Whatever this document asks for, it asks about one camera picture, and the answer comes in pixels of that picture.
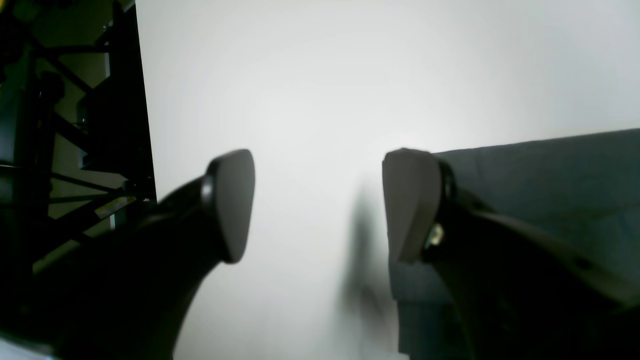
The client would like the dark grey T-shirt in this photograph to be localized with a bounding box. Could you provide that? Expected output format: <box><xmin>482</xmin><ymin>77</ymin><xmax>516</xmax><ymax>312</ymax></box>
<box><xmin>389</xmin><ymin>129</ymin><xmax>639</xmax><ymax>360</ymax></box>

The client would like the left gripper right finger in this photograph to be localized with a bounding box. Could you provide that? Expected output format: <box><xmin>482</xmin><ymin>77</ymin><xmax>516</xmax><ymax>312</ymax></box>
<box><xmin>382</xmin><ymin>148</ymin><xmax>639</xmax><ymax>360</ymax></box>

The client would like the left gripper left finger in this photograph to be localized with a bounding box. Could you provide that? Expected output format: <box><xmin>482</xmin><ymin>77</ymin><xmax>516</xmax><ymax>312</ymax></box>
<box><xmin>1</xmin><ymin>149</ymin><xmax>256</xmax><ymax>360</ymax></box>

